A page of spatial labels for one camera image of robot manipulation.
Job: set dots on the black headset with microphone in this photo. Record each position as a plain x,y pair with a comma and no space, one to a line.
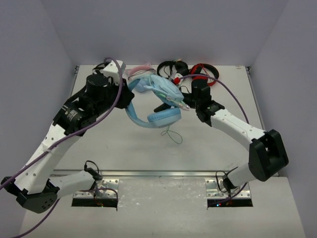
173,67

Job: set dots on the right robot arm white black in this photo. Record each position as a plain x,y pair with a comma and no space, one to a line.
267,154

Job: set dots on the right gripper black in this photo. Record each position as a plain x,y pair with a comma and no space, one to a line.
164,106

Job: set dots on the aluminium table edge rail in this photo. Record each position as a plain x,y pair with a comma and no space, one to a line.
156,173

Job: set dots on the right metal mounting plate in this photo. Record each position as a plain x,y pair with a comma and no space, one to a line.
215,190

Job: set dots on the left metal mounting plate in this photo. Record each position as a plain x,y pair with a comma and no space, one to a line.
107,188

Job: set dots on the red black headphones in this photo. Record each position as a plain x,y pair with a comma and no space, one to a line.
204,69

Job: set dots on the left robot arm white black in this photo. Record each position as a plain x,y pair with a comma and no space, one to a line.
32,186

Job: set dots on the pink blue cat-ear headphones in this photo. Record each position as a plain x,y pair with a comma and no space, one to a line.
139,72

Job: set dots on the light blue headphones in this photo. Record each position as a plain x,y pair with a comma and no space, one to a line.
159,90

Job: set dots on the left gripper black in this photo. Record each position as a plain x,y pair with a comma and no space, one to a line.
126,94

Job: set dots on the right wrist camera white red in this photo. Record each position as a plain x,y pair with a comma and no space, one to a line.
176,79

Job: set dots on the metal mounting plate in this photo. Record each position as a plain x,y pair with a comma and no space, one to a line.
215,190
107,188

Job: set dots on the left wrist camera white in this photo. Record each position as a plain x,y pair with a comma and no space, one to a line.
110,70

